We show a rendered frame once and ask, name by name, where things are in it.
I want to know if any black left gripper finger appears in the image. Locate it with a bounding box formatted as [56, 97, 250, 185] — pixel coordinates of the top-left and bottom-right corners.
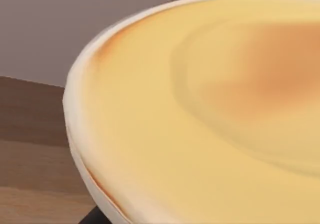
[78, 200, 114, 224]

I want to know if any round yellow bread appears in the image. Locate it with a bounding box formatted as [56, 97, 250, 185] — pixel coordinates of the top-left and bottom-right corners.
[61, 0, 320, 224]

